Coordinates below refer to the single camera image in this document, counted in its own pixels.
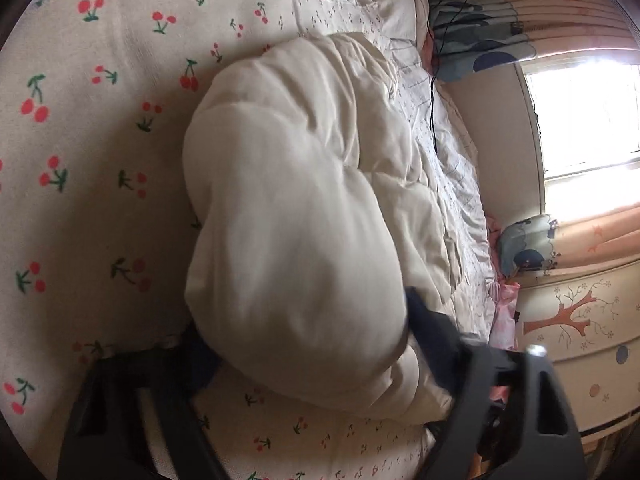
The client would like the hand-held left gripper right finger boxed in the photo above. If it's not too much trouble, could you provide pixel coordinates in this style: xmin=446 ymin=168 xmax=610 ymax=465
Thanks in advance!
xmin=405 ymin=287 xmax=586 ymax=480

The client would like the black cable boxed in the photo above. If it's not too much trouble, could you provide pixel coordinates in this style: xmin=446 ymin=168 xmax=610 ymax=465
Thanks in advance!
xmin=429 ymin=0 xmax=482 ymax=156

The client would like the cream quilted blanket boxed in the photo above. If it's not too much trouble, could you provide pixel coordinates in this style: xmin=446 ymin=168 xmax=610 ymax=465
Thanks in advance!
xmin=182 ymin=31 xmax=496 ymax=428

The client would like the window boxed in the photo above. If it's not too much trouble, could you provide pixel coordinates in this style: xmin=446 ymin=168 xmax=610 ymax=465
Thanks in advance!
xmin=522 ymin=52 xmax=640 ymax=226

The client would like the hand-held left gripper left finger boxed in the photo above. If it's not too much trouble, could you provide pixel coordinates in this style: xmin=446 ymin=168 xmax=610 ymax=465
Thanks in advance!
xmin=57 ymin=325 xmax=226 ymax=480

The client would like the small floral print quilt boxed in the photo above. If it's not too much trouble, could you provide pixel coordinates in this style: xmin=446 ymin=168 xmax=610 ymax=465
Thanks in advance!
xmin=295 ymin=0 xmax=496 ymax=341

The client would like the orange star print curtain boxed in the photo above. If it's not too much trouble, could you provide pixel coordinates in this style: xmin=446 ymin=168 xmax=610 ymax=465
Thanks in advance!
xmin=497 ymin=207 xmax=640 ymax=281

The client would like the tree print cabinet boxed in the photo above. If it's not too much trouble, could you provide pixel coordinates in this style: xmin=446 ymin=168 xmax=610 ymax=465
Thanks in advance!
xmin=515 ymin=255 xmax=640 ymax=441

